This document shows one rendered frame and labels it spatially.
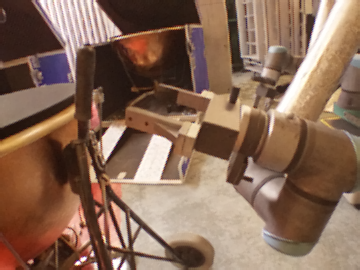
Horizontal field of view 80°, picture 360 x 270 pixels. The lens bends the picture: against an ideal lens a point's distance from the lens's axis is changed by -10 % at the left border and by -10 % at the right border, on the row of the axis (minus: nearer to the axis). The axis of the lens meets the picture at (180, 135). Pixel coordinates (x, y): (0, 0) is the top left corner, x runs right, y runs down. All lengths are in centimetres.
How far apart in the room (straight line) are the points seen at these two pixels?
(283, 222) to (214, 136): 19
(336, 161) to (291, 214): 11
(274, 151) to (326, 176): 9
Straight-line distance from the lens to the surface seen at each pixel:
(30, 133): 46
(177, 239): 94
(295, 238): 42
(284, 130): 35
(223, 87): 342
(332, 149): 37
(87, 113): 45
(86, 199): 52
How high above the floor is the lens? 89
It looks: 23 degrees down
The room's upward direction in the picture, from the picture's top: 9 degrees counter-clockwise
